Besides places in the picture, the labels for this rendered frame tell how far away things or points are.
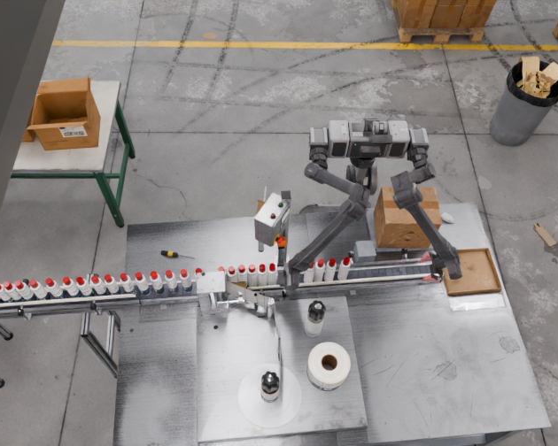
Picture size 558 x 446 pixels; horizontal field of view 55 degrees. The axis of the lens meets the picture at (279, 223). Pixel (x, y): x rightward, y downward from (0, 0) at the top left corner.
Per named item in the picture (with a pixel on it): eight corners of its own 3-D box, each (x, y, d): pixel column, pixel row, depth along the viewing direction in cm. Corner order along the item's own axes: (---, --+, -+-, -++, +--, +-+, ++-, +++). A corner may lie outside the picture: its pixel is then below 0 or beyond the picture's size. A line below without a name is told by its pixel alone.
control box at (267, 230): (254, 239, 259) (253, 218, 243) (272, 213, 267) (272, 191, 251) (272, 249, 256) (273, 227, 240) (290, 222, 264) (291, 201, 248)
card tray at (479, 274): (447, 295, 295) (449, 292, 292) (436, 253, 309) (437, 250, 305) (499, 291, 297) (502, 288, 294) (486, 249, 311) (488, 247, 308)
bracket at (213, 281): (197, 294, 259) (197, 293, 258) (197, 273, 265) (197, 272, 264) (225, 291, 260) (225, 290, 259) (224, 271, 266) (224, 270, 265)
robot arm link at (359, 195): (378, 191, 231) (362, 182, 225) (364, 219, 232) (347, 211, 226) (323, 168, 268) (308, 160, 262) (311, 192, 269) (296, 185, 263)
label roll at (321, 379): (339, 397, 260) (343, 389, 247) (300, 383, 263) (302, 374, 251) (351, 359, 270) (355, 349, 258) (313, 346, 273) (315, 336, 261)
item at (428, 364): (112, 468, 247) (111, 467, 246) (127, 226, 316) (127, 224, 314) (549, 427, 261) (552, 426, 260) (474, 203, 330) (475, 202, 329)
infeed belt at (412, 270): (140, 302, 288) (139, 299, 284) (141, 288, 292) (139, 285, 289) (440, 280, 299) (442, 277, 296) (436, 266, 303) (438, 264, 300)
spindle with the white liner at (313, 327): (305, 337, 275) (309, 315, 250) (303, 321, 280) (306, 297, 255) (322, 336, 276) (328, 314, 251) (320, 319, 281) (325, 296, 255)
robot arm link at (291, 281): (309, 261, 251) (296, 256, 246) (311, 283, 244) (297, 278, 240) (292, 271, 258) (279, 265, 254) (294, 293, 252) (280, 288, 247)
